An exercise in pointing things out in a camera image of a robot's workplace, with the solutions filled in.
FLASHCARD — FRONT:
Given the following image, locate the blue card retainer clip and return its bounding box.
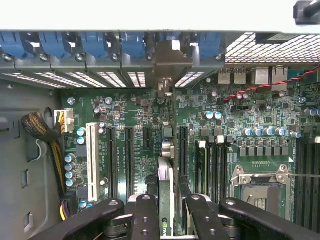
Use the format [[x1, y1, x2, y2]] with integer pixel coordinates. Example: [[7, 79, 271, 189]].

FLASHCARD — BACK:
[[37, 31, 68, 60], [80, 31, 110, 60], [196, 32, 224, 61], [119, 31, 146, 60], [0, 31, 25, 60]]

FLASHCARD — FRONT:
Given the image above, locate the open black PC case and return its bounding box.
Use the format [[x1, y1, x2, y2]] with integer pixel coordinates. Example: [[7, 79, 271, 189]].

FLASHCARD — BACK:
[[0, 29, 320, 240]]

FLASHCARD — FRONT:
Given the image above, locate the short black expansion slot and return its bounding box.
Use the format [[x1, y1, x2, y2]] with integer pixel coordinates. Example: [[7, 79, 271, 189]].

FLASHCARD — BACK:
[[142, 126, 153, 150]]

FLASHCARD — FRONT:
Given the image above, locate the braided yellow black power cable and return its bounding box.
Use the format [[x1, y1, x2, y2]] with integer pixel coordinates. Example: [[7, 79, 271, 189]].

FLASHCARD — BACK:
[[21, 111, 67, 198]]

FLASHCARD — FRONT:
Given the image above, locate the thin metal locking lever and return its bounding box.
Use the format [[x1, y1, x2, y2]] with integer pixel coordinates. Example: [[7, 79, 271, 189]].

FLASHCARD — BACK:
[[287, 173, 320, 180]]

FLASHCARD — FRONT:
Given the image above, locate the white expansion slot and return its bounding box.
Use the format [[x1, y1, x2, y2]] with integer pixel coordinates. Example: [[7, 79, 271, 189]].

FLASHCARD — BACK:
[[85, 121, 99, 204]]

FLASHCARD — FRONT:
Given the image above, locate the red black twisted wire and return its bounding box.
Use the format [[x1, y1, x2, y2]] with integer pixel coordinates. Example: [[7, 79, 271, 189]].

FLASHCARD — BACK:
[[223, 63, 320, 103]]

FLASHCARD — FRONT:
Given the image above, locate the green motherboard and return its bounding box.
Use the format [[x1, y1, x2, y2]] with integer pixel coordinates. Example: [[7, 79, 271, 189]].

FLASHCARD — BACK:
[[59, 63, 320, 226]]

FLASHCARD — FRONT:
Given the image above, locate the black RAM slot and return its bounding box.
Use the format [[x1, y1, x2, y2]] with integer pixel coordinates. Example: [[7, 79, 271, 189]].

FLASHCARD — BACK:
[[303, 138, 313, 225], [208, 136, 217, 200], [216, 134, 224, 201], [223, 136, 232, 199], [196, 139, 210, 201], [294, 139, 304, 223], [312, 136, 320, 226]]

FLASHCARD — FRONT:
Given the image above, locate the CPU socket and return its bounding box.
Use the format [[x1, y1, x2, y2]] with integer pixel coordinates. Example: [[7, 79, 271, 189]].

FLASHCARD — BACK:
[[229, 163, 293, 221]]

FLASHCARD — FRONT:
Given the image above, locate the perforated metal slot cover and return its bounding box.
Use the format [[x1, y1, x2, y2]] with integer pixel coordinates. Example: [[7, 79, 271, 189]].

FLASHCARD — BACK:
[[1, 72, 67, 89], [174, 71, 206, 88], [33, 72, 88, 88], [66, 72, 108, 88], [97, 71, 127, 88], [127, 71, 147, 88]]

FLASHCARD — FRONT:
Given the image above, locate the white power connector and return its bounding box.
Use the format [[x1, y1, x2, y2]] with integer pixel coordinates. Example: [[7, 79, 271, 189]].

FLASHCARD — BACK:
[[53, 108, 75, 135]]

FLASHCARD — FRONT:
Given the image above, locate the long black expansion slot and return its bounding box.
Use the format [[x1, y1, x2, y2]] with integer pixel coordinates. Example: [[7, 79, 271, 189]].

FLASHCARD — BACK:
[[124, 126, 136, 200], [178, 125, 190, 178], [107, 125, 120, 200]]

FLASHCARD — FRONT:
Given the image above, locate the black connector with wires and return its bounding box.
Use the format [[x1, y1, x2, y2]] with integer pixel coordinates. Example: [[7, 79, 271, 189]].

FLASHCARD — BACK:
[[59, 191, 79, 222]]

